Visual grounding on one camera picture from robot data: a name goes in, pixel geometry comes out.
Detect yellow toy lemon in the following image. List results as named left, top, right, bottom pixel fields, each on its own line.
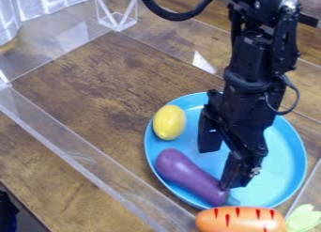
left=151, top=104, right=187, bottom=141

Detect black bar in background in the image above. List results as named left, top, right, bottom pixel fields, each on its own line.
left=298, top=13, right=319, bottom=27

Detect white patterned curtain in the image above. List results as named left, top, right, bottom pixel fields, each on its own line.
left=0, top=0, right=88, bottom=46

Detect clear acrylic enclosure wall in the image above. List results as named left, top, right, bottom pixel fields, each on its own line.
left=0, top=0, right=230, bottom=232

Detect orange toy carrot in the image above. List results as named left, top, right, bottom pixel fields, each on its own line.
left=195, top=207, right=287, bottom=232

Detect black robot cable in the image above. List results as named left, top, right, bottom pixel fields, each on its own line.
left=135, top=0, right=220, bottom=23

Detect purple toy eggplant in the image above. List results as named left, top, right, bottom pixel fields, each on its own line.
left=153, top=148, right=240, bottom=207

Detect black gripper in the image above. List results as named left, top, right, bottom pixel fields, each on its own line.
left=196, top=67, right=288, bottom=190

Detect blue round plate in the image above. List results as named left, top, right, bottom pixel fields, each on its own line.
left=144, top=92, right=307, bottom=209

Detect green carrot leaves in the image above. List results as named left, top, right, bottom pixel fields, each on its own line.
left=286, top=204, right=321, bottom=232

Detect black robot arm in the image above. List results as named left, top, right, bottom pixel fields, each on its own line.
left=197, top=0, right=300, bottom=190

